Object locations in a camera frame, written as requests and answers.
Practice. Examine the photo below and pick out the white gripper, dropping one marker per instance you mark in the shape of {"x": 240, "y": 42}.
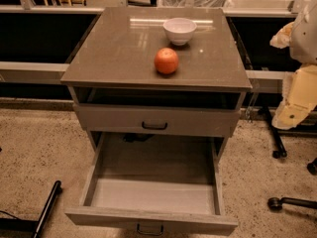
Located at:
{"x": 305, "y": 40}

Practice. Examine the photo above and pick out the red apple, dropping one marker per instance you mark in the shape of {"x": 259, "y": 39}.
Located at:
{"x": 166, "y": 61}

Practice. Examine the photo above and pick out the closed grey top drawer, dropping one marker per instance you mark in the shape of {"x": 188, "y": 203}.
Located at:
{"x": 154, "y": 120}

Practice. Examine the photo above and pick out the grey drawer cabinet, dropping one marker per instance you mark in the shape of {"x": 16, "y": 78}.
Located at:
{"x": 115, "y": 65}

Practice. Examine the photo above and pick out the open grey middle drawer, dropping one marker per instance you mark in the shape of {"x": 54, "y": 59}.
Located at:
{"x": 162, "y": 184}

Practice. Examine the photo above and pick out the black stand leg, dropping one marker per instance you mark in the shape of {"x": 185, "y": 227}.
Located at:
{"x": 279, "y": 151}

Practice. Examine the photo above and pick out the white bowl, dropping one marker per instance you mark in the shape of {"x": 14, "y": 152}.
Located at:
{"x": 179, "y": 30}

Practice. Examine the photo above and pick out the black caster leg right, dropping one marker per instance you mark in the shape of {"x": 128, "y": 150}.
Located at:
{"x": 276, "y": 204}

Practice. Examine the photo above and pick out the black chair leg left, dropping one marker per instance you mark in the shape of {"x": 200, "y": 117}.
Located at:
{"x": 34, "y": 227}

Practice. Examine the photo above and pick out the wire mesh basket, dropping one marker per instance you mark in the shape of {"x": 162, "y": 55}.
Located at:
{"x": 196, "y": 3}

